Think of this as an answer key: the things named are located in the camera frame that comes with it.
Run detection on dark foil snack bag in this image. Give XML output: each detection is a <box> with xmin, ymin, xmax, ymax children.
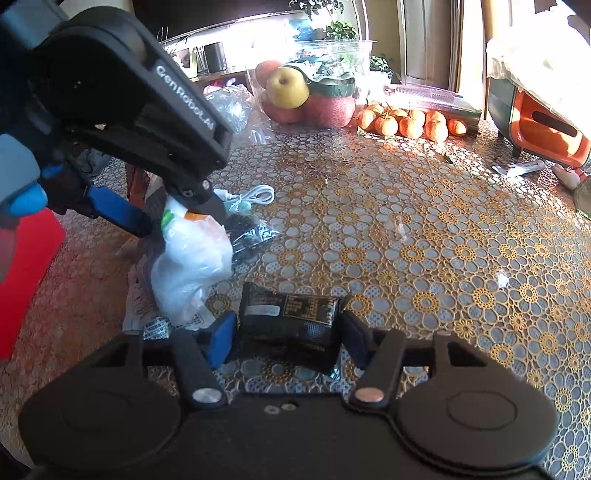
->
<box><xmin>125</xmin><ymin>164</ymin><xmax>166</xmax><ymax>216</ymax></box>

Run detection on grey white plastic bag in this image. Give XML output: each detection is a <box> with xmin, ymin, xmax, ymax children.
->
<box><xmin>150</xmin><ymin>196</ymin><xmax>233</xmax><ymax>326</ymax></box>

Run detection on white usb cable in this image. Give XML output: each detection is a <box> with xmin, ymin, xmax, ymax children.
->
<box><xmin>214</xmin><ymin>184</ymin><xmax>277</xmax><ymax>214</ymax></box>

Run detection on black snack bar wrapper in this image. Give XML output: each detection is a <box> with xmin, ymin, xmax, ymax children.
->
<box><xmin>239</xmin><ymin>282</ymin><xmax>349</xmax><ymax>375</ymax></box>

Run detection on clear dark wrapper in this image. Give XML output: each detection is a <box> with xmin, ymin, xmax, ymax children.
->
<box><xmin>225</xmin><ymin>213</ymin><xmax>280</xmax><ymax>266</ymax></box>

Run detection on blue gloved left hand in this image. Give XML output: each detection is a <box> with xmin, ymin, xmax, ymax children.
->
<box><xmin>0</xmin><ymin>134</ymin><xmax>47</xmax><ymax>218</ymax></box>

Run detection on red cardboard box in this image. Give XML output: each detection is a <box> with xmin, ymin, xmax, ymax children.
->
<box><xmin>1</xmin><ymin>209</ymin><xmax>65</xmax><ymax>360</ymax></box>

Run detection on clear plastic bag of contents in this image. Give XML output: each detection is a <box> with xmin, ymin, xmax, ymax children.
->
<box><xmin>204</xmin><ymin>85</ymin><xmax>274</xmax><ymax>149</ymax></box>

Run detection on black speaker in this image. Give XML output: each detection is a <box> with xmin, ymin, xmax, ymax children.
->
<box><xmin>204</xmin><ymin>42</ymin><xmax>228</xmax><ymax>74</ymax></box>

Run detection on yellow apple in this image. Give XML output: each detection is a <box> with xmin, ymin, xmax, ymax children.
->
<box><xmin>266</xmin><ymin>66</ymin><xmax>310</xmax><ymax>109</ymax></box>

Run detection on clear fruit bowl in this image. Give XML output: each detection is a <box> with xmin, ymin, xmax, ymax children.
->
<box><xmin>247</xmin><ymin>40</ymin><xmax>373</xmax><ymax>129</ymax></box>

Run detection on potted tree plant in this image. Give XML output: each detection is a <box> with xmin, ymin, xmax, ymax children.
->
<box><xmin>287</xmin><ymin>0</ymin><xmax>401</xmax><ymax>73</ymax></box>

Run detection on pile of tangerines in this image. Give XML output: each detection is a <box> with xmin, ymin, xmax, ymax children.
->
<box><xmin>353</xmin><ymin>102</ymin><xmax>469</xmax><ymax>144</ymax></box>

